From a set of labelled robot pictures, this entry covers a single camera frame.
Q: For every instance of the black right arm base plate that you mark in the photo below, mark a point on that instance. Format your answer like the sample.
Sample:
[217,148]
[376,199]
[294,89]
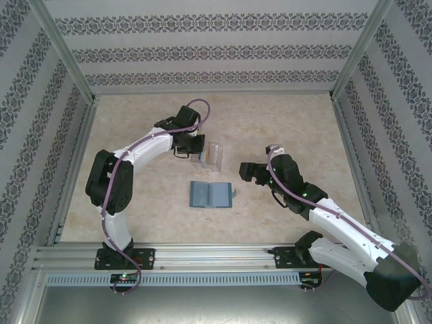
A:
[283,258]

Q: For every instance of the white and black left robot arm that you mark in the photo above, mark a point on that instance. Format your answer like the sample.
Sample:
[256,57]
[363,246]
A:
[148,146]

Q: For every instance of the clear acrylic card box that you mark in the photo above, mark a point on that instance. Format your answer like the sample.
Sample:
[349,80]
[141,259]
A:
[216,166]

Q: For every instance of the aluminium side rail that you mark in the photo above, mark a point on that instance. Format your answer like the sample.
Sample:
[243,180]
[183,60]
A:
[351,152]
[76,162]

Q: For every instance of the aluminium frame post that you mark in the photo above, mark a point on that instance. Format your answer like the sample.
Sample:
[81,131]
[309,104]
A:
[362,47]
[64,47]

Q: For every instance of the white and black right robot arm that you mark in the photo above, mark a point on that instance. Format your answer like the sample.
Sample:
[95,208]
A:
[337,221]

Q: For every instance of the small controller board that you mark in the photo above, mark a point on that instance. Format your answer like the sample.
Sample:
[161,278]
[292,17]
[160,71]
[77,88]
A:
[310,281]

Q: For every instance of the blue leather card holder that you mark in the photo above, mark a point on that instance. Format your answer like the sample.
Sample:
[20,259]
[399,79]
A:
[202,194]

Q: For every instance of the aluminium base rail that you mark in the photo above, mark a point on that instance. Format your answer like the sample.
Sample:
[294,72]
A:
[216,256]

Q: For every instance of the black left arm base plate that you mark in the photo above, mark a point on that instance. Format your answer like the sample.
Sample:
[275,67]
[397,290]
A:
[148,258]

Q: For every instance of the controller board with green light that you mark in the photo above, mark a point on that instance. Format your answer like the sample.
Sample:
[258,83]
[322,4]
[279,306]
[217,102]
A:
[125,278]

